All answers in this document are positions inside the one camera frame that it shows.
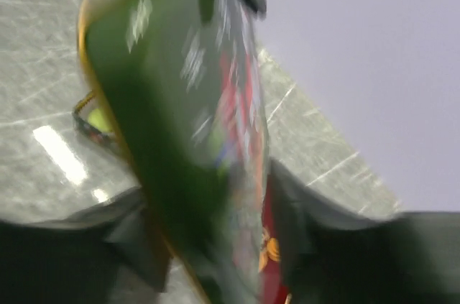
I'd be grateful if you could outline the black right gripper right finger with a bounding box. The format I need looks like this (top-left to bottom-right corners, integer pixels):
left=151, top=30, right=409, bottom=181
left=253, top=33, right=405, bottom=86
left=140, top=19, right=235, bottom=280
left=269, top=160, right=459, bottom=303

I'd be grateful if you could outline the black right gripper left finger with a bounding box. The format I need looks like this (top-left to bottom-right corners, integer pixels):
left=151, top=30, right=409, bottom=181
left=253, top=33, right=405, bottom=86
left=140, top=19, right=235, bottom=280
left=1, top=187, right=170, bottom=303

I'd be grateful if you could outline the gold tin lid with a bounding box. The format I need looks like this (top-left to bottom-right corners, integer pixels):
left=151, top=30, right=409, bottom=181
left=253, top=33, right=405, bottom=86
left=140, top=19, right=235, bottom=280
left=78, top=0, right=268, bottom=303

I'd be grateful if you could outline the green cookie tin box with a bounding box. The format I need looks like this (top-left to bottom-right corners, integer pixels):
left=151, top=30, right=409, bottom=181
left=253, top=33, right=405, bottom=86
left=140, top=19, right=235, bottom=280
left=72, top=91, right=120, bottom=154

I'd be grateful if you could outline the red serving tray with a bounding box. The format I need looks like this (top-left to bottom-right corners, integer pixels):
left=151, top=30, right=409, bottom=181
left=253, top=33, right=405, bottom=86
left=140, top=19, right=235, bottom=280
left=259, top=186, right=291, bottom=304

